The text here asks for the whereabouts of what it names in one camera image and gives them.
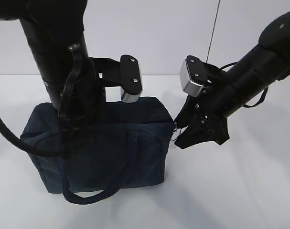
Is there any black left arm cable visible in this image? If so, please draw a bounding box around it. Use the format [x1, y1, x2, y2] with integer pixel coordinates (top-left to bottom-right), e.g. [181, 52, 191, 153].
[0, 104, 66, 158]

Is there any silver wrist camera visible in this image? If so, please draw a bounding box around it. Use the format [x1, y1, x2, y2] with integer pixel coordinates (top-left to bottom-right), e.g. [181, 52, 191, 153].
[179, 55, 226, 97]
[88, 54, 144, 104]

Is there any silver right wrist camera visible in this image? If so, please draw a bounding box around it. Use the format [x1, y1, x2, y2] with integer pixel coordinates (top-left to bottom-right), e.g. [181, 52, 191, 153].
[179, 55, 226, 97]

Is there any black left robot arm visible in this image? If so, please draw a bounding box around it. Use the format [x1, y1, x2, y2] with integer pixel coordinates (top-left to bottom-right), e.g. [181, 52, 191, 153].
[0, 0, 104, 136]

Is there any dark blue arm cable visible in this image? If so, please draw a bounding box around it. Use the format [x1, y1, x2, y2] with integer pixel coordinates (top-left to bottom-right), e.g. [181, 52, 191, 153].
[242, 87, 269, 108]

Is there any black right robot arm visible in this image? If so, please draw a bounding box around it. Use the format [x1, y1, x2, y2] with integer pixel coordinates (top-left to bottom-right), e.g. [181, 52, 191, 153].
[174, 11, 290, 149]

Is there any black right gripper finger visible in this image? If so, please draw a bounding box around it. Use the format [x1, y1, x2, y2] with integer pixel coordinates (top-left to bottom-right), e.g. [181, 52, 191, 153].
[174, 97, 197, 129]
[174, 124, 221, 149]

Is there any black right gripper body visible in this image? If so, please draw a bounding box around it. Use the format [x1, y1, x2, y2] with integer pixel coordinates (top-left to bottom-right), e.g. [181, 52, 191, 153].
[189, 80, 234, 145]

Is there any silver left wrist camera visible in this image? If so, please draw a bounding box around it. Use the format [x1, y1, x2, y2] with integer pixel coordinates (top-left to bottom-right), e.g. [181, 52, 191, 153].
[88, 54, 144, 104]

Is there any navy blue lunch bag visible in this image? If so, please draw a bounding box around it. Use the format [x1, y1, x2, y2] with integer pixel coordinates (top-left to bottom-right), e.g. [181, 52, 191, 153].
[20, 97, 174, 205]

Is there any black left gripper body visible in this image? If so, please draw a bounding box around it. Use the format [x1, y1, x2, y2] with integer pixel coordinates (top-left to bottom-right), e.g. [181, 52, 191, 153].
[57, 59, 105, 143]

